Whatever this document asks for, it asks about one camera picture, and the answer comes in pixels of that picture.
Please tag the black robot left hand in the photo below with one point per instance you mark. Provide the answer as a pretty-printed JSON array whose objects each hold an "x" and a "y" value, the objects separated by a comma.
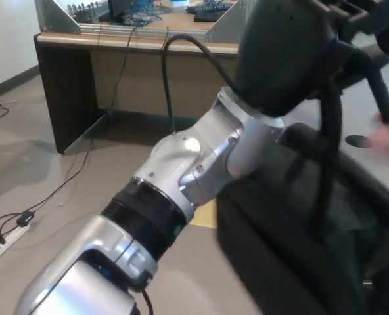
[{"x": 280, "y": 55}]

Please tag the black lunch bag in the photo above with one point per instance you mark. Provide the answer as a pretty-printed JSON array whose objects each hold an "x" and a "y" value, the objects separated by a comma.
[{"x": 280, "y": 229}]

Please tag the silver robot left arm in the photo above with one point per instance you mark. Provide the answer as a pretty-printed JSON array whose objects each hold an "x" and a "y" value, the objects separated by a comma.
[{"x": 168, "y": 157}]

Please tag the black round floor cover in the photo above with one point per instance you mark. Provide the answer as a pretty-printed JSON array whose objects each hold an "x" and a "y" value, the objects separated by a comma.
[{"x": 357, "y": 141}]

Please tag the flat black device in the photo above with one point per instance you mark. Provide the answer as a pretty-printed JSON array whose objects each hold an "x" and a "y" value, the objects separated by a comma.
[{"x": 207, "y": 16}]

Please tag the black keyboard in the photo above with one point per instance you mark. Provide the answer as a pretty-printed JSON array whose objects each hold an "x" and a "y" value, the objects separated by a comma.
[{"x": 209, "y": 7}]

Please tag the white box with fiducial tag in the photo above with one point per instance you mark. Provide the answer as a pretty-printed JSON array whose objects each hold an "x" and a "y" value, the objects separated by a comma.
[{"x": 178, "y": 3}]

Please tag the dark brown beige-top desk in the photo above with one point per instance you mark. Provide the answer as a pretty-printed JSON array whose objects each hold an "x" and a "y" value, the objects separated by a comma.
[{"x": 132, "y": 82}]

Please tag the black monitor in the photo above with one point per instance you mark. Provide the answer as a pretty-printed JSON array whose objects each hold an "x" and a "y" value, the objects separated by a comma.
[{"x": 119, "y": 8}]

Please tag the yellow paper sheet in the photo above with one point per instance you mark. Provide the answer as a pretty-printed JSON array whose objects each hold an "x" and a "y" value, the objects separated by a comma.
[{"x": 204, "y": 215}]

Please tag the black rack with metal pegs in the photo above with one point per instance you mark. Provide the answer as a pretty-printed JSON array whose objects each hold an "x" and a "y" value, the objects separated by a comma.
[{"x": 86, "y": 13}]

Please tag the black power adapter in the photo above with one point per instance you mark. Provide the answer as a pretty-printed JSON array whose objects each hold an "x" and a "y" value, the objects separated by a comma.
[{"x": 26, "y": 219}]

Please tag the white power strip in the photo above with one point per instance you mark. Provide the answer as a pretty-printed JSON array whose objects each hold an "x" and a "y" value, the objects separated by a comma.
[{"x": 9, "y": 241}]

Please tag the aluminium profile frame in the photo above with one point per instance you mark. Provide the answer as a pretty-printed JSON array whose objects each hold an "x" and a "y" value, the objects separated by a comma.
[{"x": 59, "y": 19}]

